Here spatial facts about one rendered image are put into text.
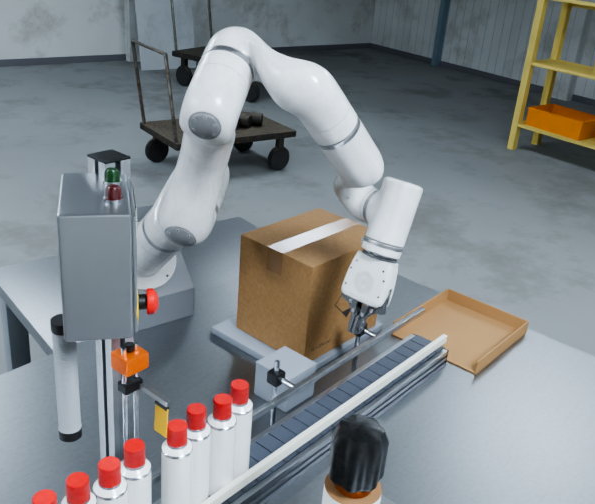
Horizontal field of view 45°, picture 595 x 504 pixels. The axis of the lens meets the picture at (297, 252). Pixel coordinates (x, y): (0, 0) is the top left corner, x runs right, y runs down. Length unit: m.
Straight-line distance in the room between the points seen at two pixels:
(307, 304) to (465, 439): 0.46
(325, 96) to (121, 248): 0.46
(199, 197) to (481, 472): 0.82
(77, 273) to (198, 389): 0.78
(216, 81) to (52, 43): 8.27
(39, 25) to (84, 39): 0.58
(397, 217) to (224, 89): 0.45
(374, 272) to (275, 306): 0.38
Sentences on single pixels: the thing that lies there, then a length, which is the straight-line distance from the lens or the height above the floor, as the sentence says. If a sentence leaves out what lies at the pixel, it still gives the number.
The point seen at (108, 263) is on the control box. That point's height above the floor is 1.41.
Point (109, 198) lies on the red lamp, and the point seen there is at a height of 1.48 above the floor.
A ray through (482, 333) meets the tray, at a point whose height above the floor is 0.83.
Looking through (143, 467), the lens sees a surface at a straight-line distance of 1.19.
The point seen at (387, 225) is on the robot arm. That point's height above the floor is 1.29.
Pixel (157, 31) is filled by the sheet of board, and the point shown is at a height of 0.45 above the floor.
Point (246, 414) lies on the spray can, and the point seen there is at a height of 1.04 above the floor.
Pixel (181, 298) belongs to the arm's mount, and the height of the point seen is 0.89.
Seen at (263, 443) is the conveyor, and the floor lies 0.88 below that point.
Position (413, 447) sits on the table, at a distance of 1.63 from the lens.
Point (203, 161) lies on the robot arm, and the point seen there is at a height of 1.40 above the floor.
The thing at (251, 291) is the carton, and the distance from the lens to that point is 1.83.
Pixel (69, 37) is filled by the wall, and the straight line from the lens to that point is 9.56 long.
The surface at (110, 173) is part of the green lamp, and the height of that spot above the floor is 1.49.
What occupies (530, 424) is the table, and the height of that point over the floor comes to 0.83.
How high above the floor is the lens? 1.84
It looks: 25 degrees down
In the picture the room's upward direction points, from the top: 5 degrees clockwise
